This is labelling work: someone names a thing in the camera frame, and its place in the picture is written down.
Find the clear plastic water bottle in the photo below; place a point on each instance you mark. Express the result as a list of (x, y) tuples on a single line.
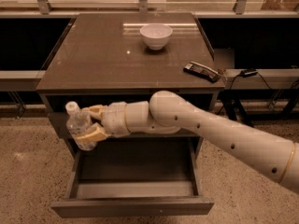
[(78, 123)]

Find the black stand legs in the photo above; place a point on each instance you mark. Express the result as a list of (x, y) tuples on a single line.
[(233, 106)]

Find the brown drawer cabinet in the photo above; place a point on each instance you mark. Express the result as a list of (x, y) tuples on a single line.
[(103, 60)]

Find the black remote control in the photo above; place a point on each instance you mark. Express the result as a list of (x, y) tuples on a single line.
[(202, 71)]

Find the black power adapter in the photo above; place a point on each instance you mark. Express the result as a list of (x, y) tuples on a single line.
[(248, 72)]

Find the open lower drawer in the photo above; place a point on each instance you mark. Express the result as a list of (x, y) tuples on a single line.
[(135, 177)]

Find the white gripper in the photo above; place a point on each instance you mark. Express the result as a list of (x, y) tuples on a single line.
[(114, 119)]

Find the white ceramic bowl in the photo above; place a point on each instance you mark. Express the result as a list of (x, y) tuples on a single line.
[(156, 35)]

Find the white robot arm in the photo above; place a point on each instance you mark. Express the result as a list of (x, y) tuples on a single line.
[(165, 112)]

